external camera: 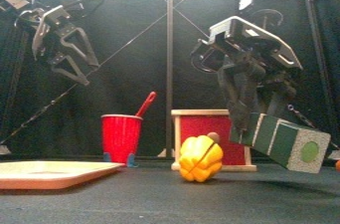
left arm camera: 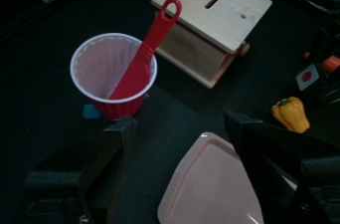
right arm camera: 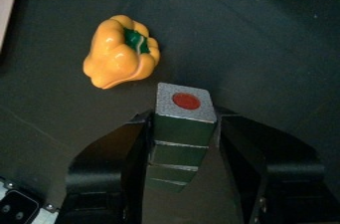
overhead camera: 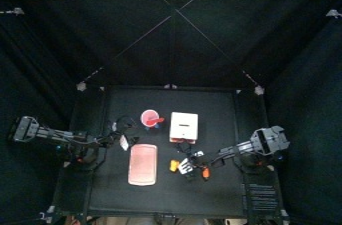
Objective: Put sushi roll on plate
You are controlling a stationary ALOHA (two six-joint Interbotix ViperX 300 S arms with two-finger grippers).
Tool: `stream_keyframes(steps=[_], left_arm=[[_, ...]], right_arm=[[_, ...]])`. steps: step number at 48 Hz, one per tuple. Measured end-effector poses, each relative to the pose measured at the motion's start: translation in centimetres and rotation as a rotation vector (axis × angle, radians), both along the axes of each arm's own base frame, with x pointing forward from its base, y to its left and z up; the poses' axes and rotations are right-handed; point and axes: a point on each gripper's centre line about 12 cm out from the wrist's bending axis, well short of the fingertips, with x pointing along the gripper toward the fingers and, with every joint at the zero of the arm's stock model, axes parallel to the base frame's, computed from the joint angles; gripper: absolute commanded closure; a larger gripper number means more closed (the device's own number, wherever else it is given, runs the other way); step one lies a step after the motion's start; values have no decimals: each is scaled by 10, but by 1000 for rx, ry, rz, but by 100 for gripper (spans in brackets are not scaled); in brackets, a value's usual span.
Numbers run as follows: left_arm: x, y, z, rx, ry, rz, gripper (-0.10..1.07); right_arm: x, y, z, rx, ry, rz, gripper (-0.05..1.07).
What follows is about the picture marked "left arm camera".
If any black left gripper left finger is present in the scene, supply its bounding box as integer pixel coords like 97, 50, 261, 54
16, 117, 140, 224

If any pink plastic plate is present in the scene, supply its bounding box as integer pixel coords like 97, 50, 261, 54
157, 131, 299, 224

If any yellow toy bell pepper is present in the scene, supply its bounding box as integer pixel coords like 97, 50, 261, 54
271, 96, 312, 134

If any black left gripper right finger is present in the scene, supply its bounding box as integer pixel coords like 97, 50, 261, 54
223, 111, 340, 224

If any orange toy food piece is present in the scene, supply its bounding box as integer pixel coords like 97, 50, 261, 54
301, 51, 340, 74

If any wooden box with slot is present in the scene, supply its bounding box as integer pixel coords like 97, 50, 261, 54
151, 0, 273, 90

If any red plastic cup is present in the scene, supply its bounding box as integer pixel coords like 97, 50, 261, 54
69, 32, 160, 121

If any small blue block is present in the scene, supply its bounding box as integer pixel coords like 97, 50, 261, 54
81, 103, 104, 120

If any red plastic spatula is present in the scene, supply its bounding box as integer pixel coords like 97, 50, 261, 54
108, 0, 183, 101

